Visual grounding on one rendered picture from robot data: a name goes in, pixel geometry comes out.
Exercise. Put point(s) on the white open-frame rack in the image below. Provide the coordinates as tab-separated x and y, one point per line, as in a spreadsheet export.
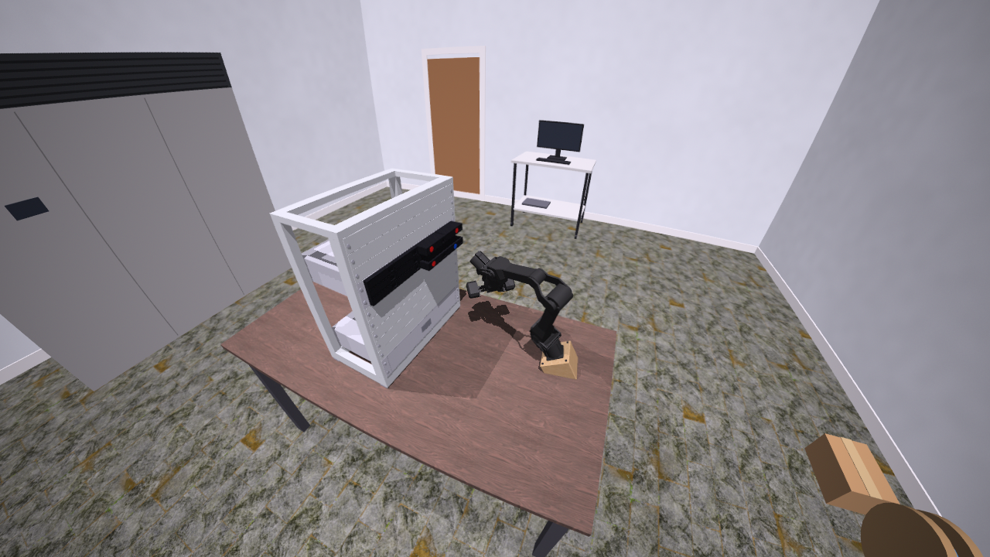
412	233

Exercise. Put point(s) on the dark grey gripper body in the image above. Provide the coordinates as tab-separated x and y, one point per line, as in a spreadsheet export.
474	290

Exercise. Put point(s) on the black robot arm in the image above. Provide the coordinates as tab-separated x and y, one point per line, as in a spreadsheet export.
499	269

